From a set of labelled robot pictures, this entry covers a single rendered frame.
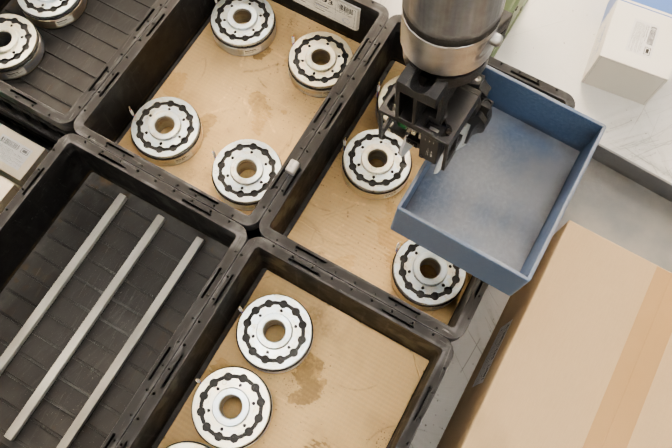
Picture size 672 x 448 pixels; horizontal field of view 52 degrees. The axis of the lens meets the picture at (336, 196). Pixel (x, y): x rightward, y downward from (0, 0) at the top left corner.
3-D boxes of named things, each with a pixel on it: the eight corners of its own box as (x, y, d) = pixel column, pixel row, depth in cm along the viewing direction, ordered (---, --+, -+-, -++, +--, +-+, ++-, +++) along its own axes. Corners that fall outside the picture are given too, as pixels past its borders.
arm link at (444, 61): (431, -46, 54) (527, -6, 52) (428, -7, 58) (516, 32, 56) (382, 22, 51) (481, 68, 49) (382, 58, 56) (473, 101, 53)
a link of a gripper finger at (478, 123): (436, 132, 71) (442, 85, 63) (445, 119, 71) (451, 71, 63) (477, 152, 69) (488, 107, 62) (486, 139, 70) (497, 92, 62)
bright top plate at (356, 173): (361, 120, 104) (362, 118, 104) (422, 148, 103) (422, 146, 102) (331, 174, 101) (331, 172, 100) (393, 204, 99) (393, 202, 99)
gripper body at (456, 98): (375, 139, 66) (374, 67, 55) (419, 73, 69) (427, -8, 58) (446, 175, 64) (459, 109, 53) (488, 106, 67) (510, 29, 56)
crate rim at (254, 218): (226, -60, 109) (224, -71, 107) (392, 19, 105) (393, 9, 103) (73, 135, 97) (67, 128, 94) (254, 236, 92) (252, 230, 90)
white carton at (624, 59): (609, -2, 132) (628, -33, 124) (670, 20, 131) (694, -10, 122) (580, 82, 125) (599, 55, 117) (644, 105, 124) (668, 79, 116)
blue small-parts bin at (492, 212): (469, 92, 82) (482, 62, 76) (583, 152, 80) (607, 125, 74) (389, 228, 76) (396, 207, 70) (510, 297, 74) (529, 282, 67)
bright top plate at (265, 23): (238, -17, 113) (237, -19, 112) (286, 14, 111) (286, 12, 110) (198, 25, 110) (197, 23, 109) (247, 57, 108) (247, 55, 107)
